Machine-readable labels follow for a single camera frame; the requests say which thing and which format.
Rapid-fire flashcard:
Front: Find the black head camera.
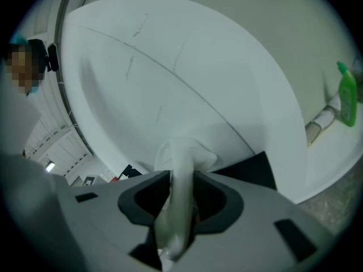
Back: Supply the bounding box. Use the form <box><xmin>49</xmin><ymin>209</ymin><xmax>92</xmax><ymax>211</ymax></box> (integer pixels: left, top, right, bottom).
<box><xmin>44</xmin><ymin>42</ymin><xmax>61</xmax><ymax>74</ymax></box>

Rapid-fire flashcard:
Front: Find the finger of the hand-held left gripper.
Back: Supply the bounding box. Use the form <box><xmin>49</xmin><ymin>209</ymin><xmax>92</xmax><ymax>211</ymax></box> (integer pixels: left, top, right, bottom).
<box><xmin>55</xmin><ymin>169</ymin><xmax>171</xmax><ymax>272</ymax></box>

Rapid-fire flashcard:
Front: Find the green plastic bottle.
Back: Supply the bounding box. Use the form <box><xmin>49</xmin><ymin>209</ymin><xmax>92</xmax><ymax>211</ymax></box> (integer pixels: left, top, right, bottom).
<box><xmin>336</xmin><ymin>61</ymin><xmax>358</xmax><ymax>128</ymax></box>

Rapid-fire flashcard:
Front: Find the person's head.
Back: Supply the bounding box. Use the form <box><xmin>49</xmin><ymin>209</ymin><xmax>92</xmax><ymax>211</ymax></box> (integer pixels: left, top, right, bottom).
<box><xmin>4</xmin><ymin>37</ymin><xmax>48</xmax><ymax>96</ymax></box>

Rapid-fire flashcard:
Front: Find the white pipe with grey end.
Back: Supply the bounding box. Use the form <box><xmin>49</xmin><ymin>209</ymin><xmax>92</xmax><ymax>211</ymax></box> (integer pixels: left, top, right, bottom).
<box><xmin>305</xmin><ymin>93</ymin><xmax>343</xmax><ymax>148</ymax></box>

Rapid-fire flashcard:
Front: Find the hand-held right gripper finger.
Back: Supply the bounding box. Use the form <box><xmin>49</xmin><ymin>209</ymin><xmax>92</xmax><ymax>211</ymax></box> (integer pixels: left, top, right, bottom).
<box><xmin>184</xmin><ymin>151</ymin><xmax>336</xmax><ymax>272</ymax></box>

